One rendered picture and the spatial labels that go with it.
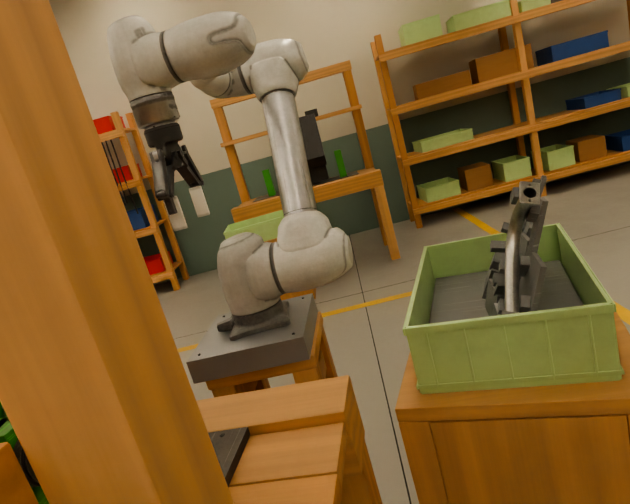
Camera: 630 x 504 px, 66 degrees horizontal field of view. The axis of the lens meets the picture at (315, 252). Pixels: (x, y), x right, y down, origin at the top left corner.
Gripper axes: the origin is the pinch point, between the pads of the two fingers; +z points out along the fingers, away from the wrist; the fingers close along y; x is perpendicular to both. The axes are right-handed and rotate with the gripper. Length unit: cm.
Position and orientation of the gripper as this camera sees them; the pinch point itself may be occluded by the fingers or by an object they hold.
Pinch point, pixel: (191, 217)
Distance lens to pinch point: 111.0
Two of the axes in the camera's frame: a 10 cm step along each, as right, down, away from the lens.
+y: 1.4, -2.8, 9.5
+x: -9.6, 2.2, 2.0
